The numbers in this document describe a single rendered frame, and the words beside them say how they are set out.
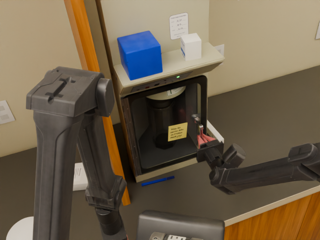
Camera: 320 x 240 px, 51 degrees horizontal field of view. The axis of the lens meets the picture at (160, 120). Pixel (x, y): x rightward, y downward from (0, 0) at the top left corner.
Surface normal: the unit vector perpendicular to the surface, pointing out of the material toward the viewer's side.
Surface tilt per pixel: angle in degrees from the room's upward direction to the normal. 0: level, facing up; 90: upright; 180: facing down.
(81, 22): 90
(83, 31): 90
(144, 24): 90
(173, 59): 0
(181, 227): 44
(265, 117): 0
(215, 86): 90
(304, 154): 53
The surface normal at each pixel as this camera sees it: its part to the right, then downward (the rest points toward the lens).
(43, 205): -0.17, 0.21
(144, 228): -0.20, -0.08
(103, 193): -0.21, 0.74
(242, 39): 0.33, 0.60
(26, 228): -0.08, -0.75
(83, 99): 0.98, 0.17
